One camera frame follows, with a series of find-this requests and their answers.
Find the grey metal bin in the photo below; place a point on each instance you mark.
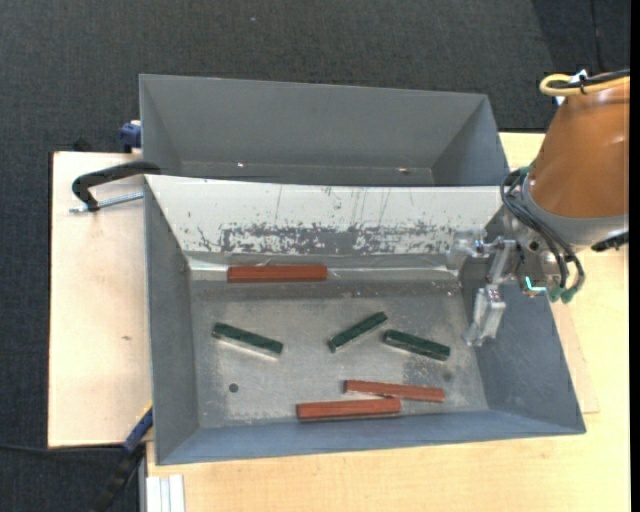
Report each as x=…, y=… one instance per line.
x=320, y=310

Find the red-brown flat block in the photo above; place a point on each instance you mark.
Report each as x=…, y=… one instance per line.
x=276, y=273
x=345, y=410
x=400, y=391

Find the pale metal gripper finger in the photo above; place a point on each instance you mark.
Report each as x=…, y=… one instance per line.
x=486, y=317
x=462, y=252

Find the dark green flat block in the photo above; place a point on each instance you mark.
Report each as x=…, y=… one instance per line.
x=247, y=338
x=416, y=344
x=358, y=331

